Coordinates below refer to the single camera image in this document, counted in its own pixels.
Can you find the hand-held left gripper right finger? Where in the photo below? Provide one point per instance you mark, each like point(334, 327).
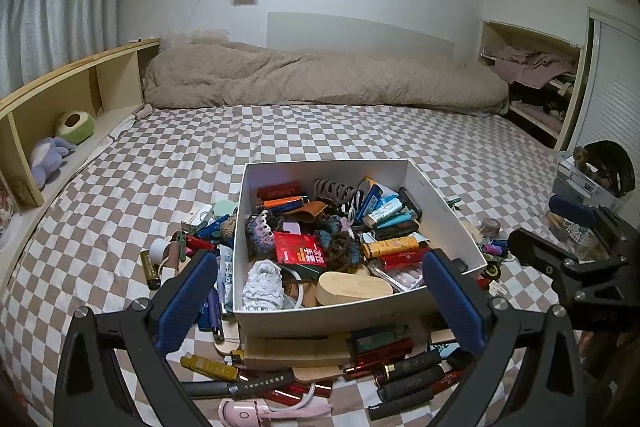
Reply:
point(452, 302)

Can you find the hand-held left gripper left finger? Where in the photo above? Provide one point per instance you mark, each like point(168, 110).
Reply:
point(187, 297)

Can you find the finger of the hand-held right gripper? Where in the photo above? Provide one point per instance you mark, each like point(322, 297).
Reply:
point(572, 209)
point(537, 252)

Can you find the white cardboard box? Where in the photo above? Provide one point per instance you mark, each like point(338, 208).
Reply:
point(350, 312)

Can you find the cartoon print lighter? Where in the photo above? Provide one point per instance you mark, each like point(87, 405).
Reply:
point(385, 213)

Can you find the black printed lighter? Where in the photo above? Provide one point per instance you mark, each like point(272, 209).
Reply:
point(260, 388)

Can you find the purple lighter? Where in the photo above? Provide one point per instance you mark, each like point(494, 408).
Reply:
point(212, 312)

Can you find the clear plastic storage bin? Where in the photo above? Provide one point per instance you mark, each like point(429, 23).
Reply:
point(575, 179)

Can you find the white tube blue print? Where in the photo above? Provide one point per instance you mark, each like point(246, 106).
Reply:
point(227, 277)

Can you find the heap of colourful small accessories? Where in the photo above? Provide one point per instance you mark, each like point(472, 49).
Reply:
point(492, 257)

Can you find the dark gold lighter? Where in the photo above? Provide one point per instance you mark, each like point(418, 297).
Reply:
point(150, 269)

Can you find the teal glossy lighter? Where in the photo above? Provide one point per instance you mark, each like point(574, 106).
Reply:
point(445, 349)

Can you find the patterned tape roll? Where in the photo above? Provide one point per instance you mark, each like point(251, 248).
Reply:
point(491, 227)

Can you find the press-on nails pack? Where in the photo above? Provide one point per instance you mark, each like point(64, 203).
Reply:
point(405, 278)

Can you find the white roll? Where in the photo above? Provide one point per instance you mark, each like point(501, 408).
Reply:
point(160, 251)

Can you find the green clothes peg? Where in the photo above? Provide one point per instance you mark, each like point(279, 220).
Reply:
point(179, 242)

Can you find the black square case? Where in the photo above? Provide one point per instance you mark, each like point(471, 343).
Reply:
point(460, 359)

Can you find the black cap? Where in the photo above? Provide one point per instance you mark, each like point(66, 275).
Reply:
point(622, 167)

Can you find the dark green lighter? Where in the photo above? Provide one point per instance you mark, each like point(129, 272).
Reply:
point(385, 334)

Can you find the blue lighter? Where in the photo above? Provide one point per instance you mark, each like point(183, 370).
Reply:
point(215, 227)

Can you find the white knitted pouch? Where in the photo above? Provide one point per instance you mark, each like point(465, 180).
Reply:
point(262, 284)

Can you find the woven beige ball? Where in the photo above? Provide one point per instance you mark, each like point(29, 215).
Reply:
point(229, 229)

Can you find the yellow lighter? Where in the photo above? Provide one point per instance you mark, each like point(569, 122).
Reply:
point(390, 248)

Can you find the small white box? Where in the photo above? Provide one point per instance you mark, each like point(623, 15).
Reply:
point(200, 214)

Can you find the long red lighter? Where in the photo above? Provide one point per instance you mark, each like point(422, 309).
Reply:
point(380, 364)

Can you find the mint green round case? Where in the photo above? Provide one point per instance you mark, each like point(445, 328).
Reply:
point(225, 208)

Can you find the purple crocheted scrunchie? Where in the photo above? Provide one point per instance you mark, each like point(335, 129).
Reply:
point(260, 232)

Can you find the oval wooden box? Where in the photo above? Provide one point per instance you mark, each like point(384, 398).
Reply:
point(355, 289)

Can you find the wooden rectangular case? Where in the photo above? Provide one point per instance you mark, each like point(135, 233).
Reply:
point(295, 352)

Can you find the red packet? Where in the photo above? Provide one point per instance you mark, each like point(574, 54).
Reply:
point(300, 249)

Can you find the lilac square case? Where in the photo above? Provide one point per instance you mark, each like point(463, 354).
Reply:
point(291, 228)

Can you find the brown blue crocheted scrunchie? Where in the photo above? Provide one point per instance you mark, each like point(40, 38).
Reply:
point(340, 247)

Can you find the white louvred closet door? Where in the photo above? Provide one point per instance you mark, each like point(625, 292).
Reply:
point(615, 87)

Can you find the blue tube orange cap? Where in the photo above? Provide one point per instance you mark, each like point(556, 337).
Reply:
point(372, 199)

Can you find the orange lighter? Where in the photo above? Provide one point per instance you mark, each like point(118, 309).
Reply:
point(280, 203)

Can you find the striped hair clip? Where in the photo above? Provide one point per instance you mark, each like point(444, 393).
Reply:
point(356, 204)

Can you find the pile of pink clothes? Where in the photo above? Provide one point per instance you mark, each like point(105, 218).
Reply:
point(530, 67)

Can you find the flat wooden piece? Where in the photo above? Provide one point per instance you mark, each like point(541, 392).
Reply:
point(315, 374)

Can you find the brown leather pouch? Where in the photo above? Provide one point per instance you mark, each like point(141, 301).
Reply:
point(310, 211)

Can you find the brown hair claw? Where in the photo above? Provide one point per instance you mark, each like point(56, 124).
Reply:
point(332, 192)

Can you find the closet shelf alcove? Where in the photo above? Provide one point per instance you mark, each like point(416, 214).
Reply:
point(500, 37)

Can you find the purple plush toy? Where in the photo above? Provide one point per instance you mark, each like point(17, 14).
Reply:
point(50, 157)

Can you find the green plush toy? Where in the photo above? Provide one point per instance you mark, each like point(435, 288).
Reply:
point(75, 127)

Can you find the wooden headboard shelf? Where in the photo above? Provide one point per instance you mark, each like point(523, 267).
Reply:
point(120, 82)

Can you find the beige duvet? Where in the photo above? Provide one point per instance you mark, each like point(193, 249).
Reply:
point(325, 77)

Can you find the white curtain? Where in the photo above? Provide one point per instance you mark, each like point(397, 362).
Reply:
point(50, 37)

